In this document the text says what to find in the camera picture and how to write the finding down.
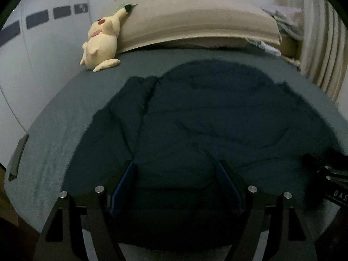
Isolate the beige curtain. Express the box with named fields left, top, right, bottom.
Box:
left=273, top=0, right=348, bottom=104

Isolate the yellow plush toy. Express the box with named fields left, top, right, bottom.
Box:
left=79, top=4, right=131, bottom=73

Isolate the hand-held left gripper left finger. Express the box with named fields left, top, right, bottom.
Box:
left=34, top=160, right=137, bottom=261

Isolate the plain dark wardrobe panel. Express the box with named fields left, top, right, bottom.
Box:
left=52, top=5, right=72, bottom=19

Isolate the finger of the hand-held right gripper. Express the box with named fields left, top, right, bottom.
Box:
left=303, top=153, right=331, bottom=172

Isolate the white wardrobe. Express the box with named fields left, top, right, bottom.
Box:
left=0, top=0, right=90, bottom=169

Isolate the pile of clothes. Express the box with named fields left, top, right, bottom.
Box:
left=262, top=4, right=303, bottom=42

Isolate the grey bed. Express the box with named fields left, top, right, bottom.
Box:
left=4, top=45, right=348, bottom=261

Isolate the wooden bedside cabinet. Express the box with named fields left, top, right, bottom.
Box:
left=280, top=34, right=301, bottom=66

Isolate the dark navy hooded jacket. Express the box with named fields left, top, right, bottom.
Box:
left=62, top=58, right=343, bottom=251

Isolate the white cloth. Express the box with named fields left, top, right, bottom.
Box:
left=246, top=39, right=282, bottom=57

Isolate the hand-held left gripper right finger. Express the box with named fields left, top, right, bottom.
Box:
left=217, top=159, right=317, bottom=261

